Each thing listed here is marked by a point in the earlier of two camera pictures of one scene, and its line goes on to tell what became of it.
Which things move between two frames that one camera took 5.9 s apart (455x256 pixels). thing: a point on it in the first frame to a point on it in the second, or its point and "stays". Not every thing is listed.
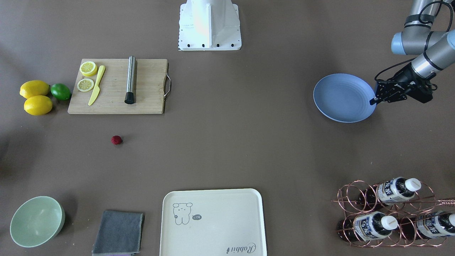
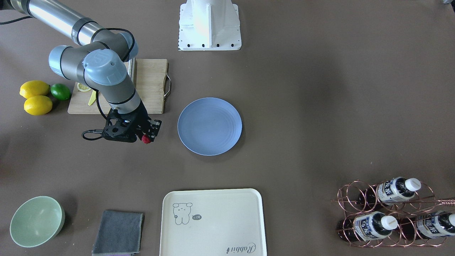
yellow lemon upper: [34, 88] stays
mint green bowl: [36, 221] stays
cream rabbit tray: [213, 222] stays
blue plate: [344, 98] to [209, 126]
